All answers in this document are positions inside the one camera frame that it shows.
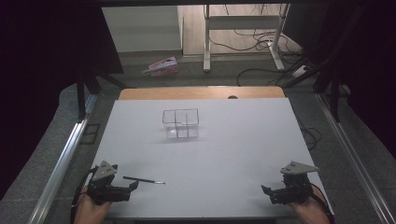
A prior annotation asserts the person's left hand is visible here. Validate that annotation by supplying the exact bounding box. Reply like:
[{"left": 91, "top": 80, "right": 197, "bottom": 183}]
[{"left": 73, "top": 186, "right": 112, "bottom": 224}]

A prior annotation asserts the clear acrylic organizer box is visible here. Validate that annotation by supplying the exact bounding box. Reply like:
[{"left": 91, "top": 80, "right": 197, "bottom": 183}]
[{"left": 162, "top": 107, "right": 201, "bottom": 140}]

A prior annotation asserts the pink patterned box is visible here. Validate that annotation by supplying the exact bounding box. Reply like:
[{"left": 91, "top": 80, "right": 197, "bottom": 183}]
[{"left": 141, "top": 56, "right": 180, "bottom": 77}]

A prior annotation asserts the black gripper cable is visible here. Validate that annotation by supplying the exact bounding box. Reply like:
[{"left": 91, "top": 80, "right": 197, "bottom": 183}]
[
  {"left": 307, "top": 182, "right": 336, "bottom": 224},
  {"left": 70, "top": 166, "right": 100, "bottom": 224}
]

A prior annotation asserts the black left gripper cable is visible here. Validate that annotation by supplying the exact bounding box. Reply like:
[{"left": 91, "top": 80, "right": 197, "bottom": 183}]
[{"left": 70, "top": 166, "right": 100, "bottom": 224}]

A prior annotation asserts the white power strip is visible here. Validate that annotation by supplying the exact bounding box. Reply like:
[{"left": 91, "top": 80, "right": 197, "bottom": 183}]
[{"left": 291, "top": 63, "right": 310, "bottom": 78}]

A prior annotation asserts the white table cover sheet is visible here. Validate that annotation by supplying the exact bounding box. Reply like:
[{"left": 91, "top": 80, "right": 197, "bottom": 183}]
[{"left": 90, "top": 97, "right": 336, "bottom": 219}]

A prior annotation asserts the aluminium rail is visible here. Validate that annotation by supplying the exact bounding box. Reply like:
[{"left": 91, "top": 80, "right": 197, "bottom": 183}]
[
  {"left": 27, "top": 92, "right": 100, "bottom": 224},
  {"left": 315, "top": 92, "right": 396, "bottom": 224}
]

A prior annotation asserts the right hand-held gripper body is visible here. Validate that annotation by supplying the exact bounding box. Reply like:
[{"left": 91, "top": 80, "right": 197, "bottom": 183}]
[{"left": 271, "top": 161, "right": 320, "bottom": 205}]

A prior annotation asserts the thin black floor cable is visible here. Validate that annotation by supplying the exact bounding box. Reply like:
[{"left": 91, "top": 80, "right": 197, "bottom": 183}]
[{"left": 293, "top": 113, "right": 322, "bottom": 151}]

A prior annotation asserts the dark curtain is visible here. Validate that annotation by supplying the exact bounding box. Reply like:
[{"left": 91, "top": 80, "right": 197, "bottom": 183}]
[
  {"left": 0, "top": 0, "right": 125, "bottom": 201},
  {"left": 306, "top": 0, "right": 396, "bottom": 161}
]

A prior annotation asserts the black floor cable bundle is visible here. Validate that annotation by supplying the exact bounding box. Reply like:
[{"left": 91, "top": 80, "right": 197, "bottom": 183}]
[{"left": 208, "top": 4, "right": 312, "bottom": 88}]

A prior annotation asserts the black metal stand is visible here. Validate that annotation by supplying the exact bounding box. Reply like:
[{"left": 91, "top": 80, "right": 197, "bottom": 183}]
[
  {"left": 75, "top": 66, "right": 135, "bottom": 122},
  {"left": 282, "top": 6, "right": 370, "bottom": 123}
]

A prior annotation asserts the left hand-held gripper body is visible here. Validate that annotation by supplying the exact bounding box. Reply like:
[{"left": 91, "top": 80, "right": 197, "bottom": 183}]
[{"left": 86, "top": 160, "right": 133, "bottom": 206}]

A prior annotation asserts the white metal desk frame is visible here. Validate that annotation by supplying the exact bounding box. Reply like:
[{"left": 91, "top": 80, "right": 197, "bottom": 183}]
[{"left": 202, "top": 3, "right": 291, "bottom": 74}]

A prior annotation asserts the wooden table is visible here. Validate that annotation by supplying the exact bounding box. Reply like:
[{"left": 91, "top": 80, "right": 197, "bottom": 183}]
[{"left": 118, "top": 86, "right": 287, "bottom": 101}]

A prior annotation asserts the person's right hand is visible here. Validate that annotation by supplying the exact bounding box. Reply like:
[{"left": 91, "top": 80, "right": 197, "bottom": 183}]
[{"left": 288, "top": 184, "right": 332, "bottom": 224}]

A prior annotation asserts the thin black pen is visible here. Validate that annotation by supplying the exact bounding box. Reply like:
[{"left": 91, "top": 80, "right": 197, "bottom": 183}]
[{"left": 122, "top": 175, "right": 166, "bottom": 185}]

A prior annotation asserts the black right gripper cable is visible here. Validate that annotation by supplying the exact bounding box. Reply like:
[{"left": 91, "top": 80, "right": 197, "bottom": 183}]
[{"left": 307, "top": 182, "right": 336, "bottom": 224}]

